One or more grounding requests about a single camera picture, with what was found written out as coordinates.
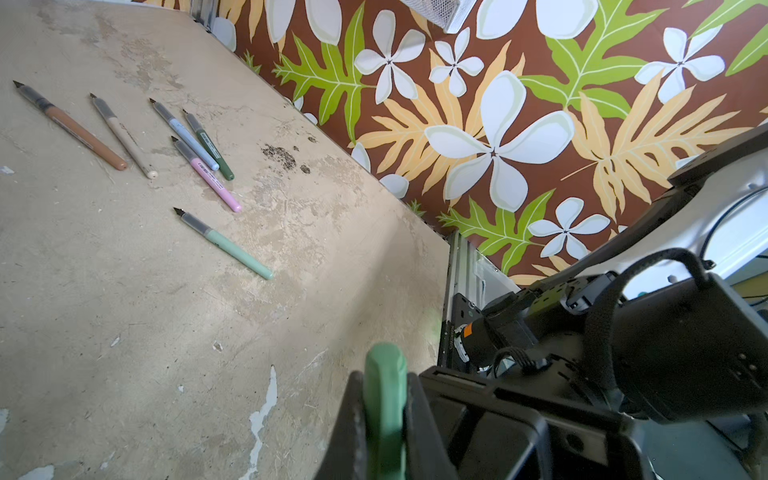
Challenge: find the brown pen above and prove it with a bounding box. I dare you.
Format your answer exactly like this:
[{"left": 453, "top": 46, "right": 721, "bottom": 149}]
[{"left": 13, "top": 80, "right": 128, "bottom": 171}]

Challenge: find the white mesh basket right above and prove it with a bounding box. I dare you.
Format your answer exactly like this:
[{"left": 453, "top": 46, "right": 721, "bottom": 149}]
[{"left": 401, "top": 0, "right": 476, "bottom": 34}]

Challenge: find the beige pen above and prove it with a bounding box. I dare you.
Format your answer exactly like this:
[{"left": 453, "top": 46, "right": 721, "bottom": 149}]
[{"left": 89, "top": 93, "right": 159, "bottom": 180}]

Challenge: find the pink pen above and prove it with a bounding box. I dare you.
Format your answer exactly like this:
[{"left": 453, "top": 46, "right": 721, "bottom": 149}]
[{"left": 171, "top": 136, "right": 242, "bottom": 213}]

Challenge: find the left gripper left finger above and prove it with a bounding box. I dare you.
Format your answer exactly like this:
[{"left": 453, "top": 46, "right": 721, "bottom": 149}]
[{"left": 315, "top": 371, "right": 366, "bottom": 480}]

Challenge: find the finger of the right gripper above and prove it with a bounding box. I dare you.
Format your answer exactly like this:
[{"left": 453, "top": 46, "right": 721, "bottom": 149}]
[{"left": 418, "top": 367, "right": 654, "bottom": 479}]

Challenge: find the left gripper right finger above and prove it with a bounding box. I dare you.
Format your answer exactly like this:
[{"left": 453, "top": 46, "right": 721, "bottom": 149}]
[{"left": 405, "top": 373, "right": 458, "bottom": 480}]

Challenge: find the light blue pen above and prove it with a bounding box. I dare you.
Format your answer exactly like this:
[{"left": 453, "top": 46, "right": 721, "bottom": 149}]
[{"left": 149, "top": 98, "right": 220, "bottom": 171}]

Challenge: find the light green pen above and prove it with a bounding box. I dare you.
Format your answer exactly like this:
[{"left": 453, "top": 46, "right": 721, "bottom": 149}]
[{"left": 173, "top": 207, "right": 274, "bottom": 280}]

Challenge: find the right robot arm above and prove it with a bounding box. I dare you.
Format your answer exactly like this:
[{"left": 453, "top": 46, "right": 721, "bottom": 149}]
[{"left": 410, "top": 126, "right": 767, "bottom": 479}]

